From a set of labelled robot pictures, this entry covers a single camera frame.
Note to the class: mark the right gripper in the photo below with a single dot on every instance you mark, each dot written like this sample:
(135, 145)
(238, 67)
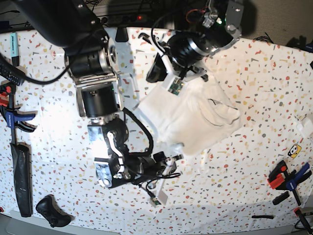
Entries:
(154, 187)

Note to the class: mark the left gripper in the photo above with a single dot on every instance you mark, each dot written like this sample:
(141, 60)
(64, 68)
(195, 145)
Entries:
(179, 62)

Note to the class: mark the white T-shirt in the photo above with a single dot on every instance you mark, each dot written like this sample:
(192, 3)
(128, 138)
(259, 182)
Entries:
(196, 119)

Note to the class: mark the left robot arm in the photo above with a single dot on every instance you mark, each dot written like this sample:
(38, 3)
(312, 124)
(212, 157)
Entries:
(219, 22)

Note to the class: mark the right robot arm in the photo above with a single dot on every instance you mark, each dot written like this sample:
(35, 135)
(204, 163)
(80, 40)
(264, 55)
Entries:
(91, 62)

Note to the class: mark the black table clip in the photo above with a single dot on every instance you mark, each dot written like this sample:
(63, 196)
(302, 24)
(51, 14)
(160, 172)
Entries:
(121, 35)

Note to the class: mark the terrazzo pattern tablecloth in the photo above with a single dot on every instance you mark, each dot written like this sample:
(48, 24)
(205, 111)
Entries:
(223, 189)

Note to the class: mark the black game controller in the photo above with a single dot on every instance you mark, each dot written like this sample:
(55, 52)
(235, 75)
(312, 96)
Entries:
(48, 208)

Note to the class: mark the blue right bar clamp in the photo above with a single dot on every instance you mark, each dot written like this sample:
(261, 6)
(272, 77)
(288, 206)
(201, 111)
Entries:
(281, 179)

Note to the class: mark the blue bar clamp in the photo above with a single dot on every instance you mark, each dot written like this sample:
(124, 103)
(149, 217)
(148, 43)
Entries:
(10, 113)
(281, 179)

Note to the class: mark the yellow cartoon sticker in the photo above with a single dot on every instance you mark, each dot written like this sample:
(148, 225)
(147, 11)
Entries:
(294, 151)

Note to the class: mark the teal highlighter pen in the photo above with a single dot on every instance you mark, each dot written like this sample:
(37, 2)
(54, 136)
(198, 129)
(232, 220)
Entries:
(14, 49)

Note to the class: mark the black remote control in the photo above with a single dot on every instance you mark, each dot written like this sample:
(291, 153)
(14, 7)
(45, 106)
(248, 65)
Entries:
(11, 73)

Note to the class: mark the blue left bar clamp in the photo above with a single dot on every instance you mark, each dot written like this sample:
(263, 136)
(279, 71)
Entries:
(10, 113)

